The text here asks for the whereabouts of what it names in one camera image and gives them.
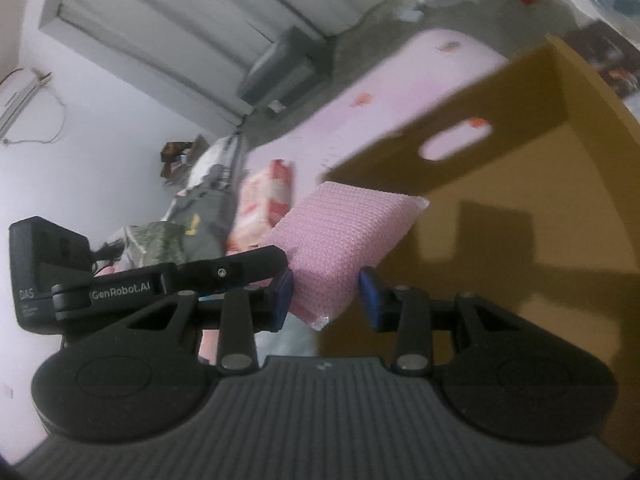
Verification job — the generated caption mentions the pink knitted sponge pack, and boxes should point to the pink knitted sponge pack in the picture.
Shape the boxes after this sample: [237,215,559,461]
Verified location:
[262,182,428,330]

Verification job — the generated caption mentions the red white wipes pack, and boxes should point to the red white wipes pack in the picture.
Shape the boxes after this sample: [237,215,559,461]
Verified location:
[228,159,293,255]

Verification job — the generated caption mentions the green patterned pillow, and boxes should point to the green patterned pillow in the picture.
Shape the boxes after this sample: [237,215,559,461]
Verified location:
[124,221,186,268]

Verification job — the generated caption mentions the grey quilt with yellow patches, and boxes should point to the grey quilt with yellow patches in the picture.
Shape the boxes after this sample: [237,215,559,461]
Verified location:
[119,134,252,266]

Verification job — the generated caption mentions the brown cardboard box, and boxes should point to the brown cardboard box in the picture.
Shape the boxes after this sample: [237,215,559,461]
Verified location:
[328,37,639,462]

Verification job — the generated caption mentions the pink play mat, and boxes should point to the pink play mat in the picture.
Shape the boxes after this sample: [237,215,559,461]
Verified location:
[246,29,506,203]

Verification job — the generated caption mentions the white air conditioner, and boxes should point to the white air conditioner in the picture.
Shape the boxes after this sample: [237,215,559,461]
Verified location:
[0,68,50,138]

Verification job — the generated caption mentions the grey curtains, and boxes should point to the grey curtains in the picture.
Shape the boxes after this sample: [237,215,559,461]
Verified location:
[39,0,384,134]

